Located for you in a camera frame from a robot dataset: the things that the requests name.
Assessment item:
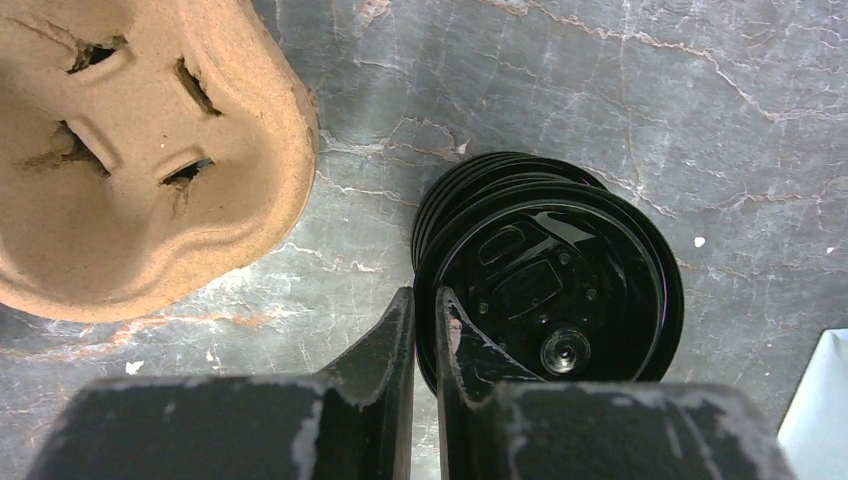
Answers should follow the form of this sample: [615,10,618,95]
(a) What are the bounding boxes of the stack of black lids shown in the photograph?
[410,151,685,391]

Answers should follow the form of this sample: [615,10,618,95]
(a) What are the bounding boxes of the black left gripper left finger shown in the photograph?
[28,287,414,479]

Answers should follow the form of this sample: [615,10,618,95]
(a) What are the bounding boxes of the light blue paper bag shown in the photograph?
[777,329,847,479]

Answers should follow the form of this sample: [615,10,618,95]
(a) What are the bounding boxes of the brown pulp cup carriers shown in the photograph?
[1,1,319,323]

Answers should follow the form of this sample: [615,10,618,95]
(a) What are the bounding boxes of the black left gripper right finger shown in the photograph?
[434,287,794,479]

